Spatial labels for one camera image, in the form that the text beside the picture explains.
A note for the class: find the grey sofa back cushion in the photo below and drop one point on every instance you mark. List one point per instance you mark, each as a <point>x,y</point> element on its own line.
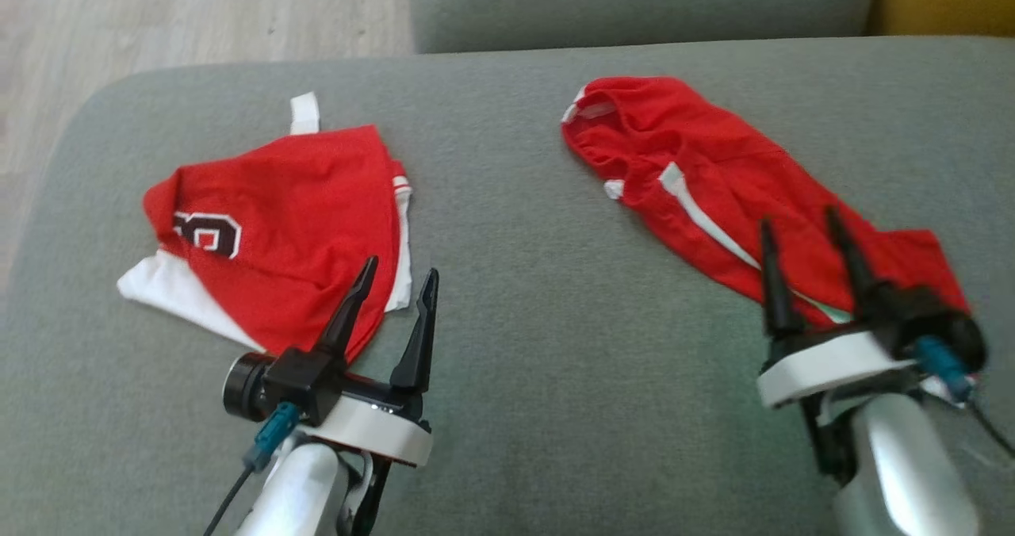
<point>634,5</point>

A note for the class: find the red printed basketball jersey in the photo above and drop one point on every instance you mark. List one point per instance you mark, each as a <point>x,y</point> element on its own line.
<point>301,219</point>

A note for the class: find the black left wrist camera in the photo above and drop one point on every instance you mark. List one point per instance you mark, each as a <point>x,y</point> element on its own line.
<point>293,381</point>

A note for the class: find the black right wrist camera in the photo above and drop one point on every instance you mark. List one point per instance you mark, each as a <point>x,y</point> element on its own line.
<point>944,322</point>

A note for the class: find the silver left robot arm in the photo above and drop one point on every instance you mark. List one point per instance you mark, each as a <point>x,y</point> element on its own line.
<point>293,488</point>

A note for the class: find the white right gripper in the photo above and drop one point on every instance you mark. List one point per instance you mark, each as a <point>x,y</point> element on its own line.
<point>825,361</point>

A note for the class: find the red shorts with white stripes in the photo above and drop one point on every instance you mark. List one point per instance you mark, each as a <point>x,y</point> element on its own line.
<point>714,171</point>

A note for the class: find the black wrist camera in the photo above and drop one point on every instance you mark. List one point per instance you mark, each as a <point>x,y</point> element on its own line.
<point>293,381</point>
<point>944,322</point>

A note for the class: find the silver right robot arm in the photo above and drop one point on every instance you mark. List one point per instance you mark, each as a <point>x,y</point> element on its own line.
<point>904,465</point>

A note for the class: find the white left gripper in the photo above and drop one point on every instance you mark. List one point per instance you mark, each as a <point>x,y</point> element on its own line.
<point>381,429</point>

